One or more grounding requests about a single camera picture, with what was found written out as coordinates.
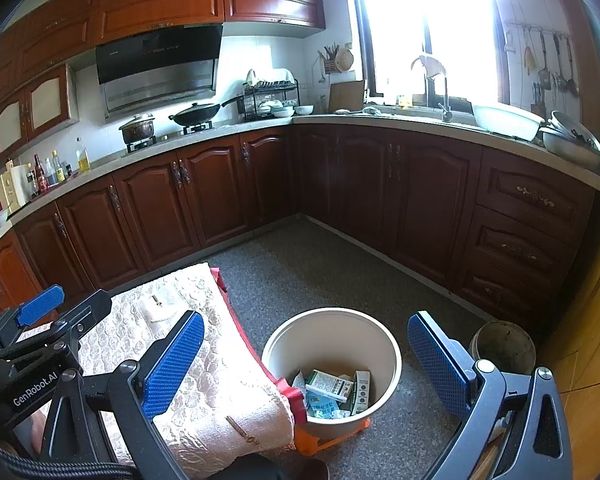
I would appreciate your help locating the small dark jar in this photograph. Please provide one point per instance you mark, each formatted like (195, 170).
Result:
(70, 170)

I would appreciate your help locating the metal bowl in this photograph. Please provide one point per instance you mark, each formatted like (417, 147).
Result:
(575, 130)

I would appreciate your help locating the white green printed box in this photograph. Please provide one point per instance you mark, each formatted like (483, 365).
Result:
(362, 392)
(330, 385)

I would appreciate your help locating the black hanging spatula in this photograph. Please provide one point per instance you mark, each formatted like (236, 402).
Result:
(544, 77)

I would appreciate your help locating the wall chopstick holder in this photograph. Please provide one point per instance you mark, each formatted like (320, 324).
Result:
(329, 62)

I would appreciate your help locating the round woven trivet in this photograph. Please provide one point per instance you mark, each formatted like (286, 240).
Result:
(346, 60)

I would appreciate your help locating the small dark bottle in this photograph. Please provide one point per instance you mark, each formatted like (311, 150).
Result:
(32, 182)

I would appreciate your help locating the dark cooking pot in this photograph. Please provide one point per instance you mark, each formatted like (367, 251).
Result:
(137, 130)

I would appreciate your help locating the cream microwave oven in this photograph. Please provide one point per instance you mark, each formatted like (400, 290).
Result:
(15, 185)

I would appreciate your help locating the wooden wall cabinets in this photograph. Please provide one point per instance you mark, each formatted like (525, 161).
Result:
(180, 0)

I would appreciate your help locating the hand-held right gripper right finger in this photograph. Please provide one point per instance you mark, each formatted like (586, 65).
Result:
(440, 365)

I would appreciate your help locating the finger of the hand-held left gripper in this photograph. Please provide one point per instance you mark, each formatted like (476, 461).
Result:
(40, 305)
(92, 305)

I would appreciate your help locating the large metal basin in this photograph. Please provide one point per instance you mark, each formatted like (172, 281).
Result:
(570, 156)

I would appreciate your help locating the clear white bottle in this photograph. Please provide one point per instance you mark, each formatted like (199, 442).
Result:
(51, 175)

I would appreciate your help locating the glass door wall cabinet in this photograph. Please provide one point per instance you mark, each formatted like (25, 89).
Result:
(45, 102)

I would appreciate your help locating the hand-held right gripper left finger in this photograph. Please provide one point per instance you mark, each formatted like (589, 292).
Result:
(172, 365)

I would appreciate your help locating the yellow cap bottle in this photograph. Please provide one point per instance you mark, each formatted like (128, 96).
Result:
(59, 170)

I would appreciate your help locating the blue white packet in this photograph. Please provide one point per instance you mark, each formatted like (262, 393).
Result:
(325, 407)

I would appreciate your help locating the white plastic basin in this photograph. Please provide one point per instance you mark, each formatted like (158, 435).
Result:
(505, 122)

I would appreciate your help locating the orange plastic stool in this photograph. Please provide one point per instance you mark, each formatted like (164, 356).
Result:
(325, 446)

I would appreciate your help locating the wooden base cabinets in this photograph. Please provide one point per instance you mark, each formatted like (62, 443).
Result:
(430, 200)

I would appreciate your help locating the red cloth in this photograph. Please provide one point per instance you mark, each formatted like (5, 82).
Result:
(292, 400)

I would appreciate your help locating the yellow green scouring sponge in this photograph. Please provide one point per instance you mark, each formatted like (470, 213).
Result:
(405, 101)

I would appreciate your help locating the black dish rack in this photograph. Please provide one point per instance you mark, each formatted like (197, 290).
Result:
(270, 90)

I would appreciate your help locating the yellow hanging brush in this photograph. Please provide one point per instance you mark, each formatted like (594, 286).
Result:
(529, 59)

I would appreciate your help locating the wooden cutting board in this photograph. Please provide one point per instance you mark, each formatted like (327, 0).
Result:
(346, 96)

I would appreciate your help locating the white plastic bucket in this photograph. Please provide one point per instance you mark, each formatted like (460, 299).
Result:
(330, 340)

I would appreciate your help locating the black wok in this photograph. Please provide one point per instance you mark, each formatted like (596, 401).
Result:
(195, 112)

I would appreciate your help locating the window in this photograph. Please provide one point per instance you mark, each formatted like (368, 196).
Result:
(405, 35)

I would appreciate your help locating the red sauce bottle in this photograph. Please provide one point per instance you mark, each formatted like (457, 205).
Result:
(40, 177)

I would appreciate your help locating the yellow oil bottle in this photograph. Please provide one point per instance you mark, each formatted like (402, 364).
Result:
(83, 160)

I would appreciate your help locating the metal faucet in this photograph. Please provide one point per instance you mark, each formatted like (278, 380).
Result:
(446, 100)

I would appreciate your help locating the black range hood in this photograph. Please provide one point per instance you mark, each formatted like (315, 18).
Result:
(155, 55)

